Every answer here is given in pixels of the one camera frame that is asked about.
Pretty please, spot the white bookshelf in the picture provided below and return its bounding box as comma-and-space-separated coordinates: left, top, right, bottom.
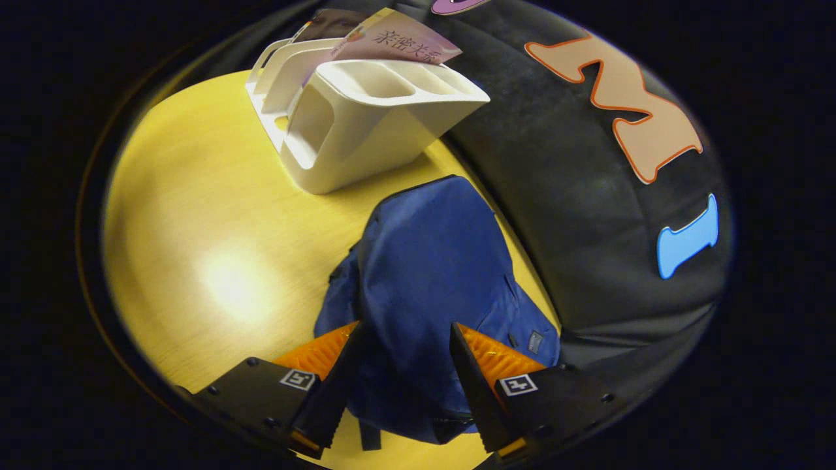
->
245, 36, 490, 195

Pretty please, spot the pink book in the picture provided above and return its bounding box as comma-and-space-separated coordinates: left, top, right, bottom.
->
330, 8, 463, 66

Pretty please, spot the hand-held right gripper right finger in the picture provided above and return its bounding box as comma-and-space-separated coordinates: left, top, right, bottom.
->
449, 322, 618, 464

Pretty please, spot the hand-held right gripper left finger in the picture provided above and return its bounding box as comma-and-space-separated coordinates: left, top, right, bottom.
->
176, 320, 366, 461

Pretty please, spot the blue schoolbag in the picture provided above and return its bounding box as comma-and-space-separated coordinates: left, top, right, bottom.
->
313, 175, 562, 451

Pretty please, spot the black backdrop cloth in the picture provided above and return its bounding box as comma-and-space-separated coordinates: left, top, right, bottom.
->
392, 0, 735, 418

